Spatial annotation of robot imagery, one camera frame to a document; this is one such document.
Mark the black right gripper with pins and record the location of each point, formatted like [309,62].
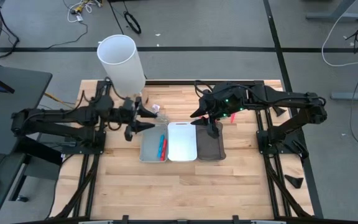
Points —
[232,99]

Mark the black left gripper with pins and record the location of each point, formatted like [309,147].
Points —
[130,115]

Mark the smoky transparent plastic bin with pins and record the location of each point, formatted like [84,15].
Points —
[211,149]

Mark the red marker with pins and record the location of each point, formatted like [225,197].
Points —
[164,151]

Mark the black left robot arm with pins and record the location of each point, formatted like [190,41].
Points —
[57,116]

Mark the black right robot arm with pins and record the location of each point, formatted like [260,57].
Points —
[284,96]

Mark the light grey plastic bin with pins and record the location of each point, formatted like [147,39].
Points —
[149,146]

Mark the white plastic bin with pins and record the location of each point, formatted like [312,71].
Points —
[182,143]

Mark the white cylinder container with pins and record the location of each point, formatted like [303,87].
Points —
[120,62]

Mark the black triangular printed part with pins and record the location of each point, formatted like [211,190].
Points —
[279,111]
[294,182]

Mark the black desk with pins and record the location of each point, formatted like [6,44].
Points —
[26,87]

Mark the grey desk leg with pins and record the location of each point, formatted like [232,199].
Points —
[353,96]
[334,16]

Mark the black aluminium rig frame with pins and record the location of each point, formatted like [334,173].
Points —
[182,82]

